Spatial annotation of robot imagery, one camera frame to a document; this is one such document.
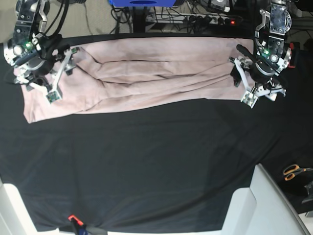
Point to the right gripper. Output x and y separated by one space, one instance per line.
40 63

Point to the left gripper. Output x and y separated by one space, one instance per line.
259 74

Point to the pale pink T-shirt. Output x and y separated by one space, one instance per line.
136 73

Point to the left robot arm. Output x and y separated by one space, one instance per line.
270 33

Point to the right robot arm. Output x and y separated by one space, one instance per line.
32 20

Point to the orange black clamp right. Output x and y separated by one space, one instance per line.
295 49

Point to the orange black clamp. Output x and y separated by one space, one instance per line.
79 228
295 49

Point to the blue box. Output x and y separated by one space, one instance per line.
143 3

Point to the black table cloth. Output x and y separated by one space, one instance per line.
170 168

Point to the white power strip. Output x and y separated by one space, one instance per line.
180 18

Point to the orange black clamp bottom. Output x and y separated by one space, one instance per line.
79 228

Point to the orange handled scissors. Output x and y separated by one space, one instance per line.
293 170

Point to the black table leg post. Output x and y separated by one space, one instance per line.
139 15

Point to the white table frame right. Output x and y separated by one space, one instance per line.
262 209

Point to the white table frame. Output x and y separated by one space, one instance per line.
262 209
14 217

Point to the white table frame left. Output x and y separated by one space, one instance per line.
14 217

